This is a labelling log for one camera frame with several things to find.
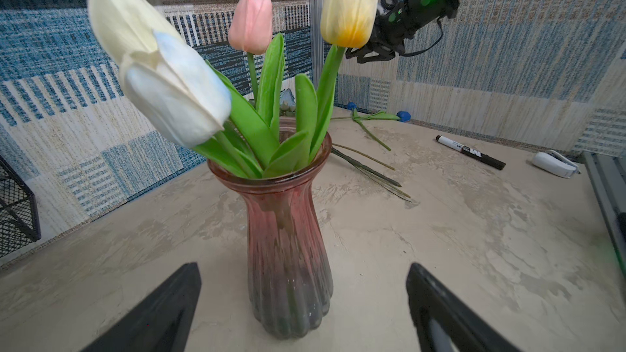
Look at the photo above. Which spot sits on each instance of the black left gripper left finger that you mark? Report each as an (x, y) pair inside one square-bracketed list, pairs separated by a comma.
[(162, 321)]

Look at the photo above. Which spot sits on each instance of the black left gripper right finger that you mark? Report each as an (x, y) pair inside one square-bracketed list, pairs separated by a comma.
[(443, 322)]

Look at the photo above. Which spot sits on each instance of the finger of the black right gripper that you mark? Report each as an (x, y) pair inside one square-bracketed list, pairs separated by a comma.
[(373, 52)]

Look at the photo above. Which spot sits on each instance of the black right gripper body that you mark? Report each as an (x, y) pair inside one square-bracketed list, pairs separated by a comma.
[(408, 16)]

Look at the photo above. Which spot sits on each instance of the yellow tulip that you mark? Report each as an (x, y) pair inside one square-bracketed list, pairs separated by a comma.
[(344, 24)]

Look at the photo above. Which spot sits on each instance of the pink ribbed glass vase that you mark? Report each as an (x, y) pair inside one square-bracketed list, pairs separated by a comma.
[(290, 282)]

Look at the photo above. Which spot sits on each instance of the cream white tulip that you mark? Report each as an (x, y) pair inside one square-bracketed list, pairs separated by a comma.
[(125, 26)]

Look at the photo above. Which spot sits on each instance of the black whiteboard marker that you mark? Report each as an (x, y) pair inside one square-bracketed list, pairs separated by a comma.
[(471, 152)]

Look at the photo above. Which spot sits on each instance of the white stapler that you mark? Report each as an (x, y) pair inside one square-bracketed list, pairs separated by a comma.
[(555, 163)]

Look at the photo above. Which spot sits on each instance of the black wire mesh shelf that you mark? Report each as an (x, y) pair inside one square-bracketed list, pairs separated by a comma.
[(19, 216)]

